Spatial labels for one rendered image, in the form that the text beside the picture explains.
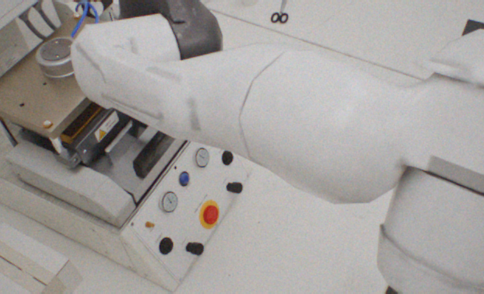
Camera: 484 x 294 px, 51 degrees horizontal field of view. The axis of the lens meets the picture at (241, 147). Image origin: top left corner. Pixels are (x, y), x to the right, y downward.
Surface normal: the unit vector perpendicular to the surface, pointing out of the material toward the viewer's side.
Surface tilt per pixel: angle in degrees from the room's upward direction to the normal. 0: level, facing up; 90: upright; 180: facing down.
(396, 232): 74
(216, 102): 48
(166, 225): 65
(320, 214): 0
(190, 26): 37
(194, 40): 53
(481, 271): 58
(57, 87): 0
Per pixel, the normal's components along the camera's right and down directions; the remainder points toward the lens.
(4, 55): 0.88, 0.33
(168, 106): -0.74, 0.32
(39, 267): -0.10, -0.64
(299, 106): -0.58, -0.36
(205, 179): 0.76, 0.03
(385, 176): 0.37, 0.51
